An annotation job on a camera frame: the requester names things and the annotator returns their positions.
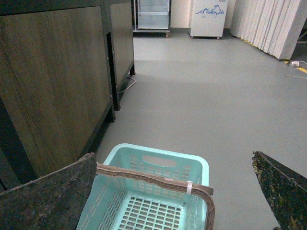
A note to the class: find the white chest freezer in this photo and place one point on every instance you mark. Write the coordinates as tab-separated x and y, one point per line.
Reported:
207	18

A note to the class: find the white power strip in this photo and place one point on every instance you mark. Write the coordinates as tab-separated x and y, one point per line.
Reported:
296	63

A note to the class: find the dark wooden display cabinet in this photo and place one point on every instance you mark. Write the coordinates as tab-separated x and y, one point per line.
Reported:
63	65

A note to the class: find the glass door refrigerator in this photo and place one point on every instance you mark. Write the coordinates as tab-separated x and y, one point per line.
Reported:
151	16

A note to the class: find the light blue plastic basket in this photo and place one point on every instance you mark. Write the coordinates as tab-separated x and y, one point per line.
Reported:
117	203

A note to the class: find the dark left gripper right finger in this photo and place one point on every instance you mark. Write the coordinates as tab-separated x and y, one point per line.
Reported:
284	189

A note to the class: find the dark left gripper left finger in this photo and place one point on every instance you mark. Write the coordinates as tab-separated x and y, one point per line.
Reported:
51	202

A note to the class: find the stacked white panels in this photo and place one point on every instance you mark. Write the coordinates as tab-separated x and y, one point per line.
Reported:
273	26

